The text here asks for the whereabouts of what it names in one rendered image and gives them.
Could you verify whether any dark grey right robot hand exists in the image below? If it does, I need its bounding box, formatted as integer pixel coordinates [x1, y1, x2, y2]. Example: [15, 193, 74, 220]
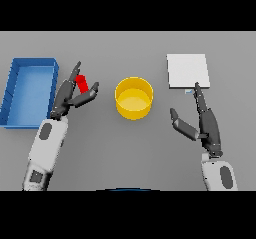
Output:
[169, 81, 224, 158]

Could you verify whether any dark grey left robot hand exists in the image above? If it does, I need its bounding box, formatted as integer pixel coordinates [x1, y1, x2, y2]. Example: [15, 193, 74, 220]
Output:
[49, 60, 100, 122]

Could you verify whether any red beaker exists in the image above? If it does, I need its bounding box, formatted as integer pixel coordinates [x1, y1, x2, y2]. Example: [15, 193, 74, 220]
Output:
[75, 74, 90, 94]

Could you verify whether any yellow bowl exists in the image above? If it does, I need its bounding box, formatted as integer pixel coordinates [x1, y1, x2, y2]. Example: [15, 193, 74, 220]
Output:
[114, 76, 155, 121]

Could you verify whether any pale square measuring scale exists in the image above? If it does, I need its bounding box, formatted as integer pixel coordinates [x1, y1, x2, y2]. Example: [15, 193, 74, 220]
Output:
[166, 53, 211, 94]

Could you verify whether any blue tray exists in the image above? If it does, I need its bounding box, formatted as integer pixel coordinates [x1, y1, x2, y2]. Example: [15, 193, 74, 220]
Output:
[0, 57, 61, 130]

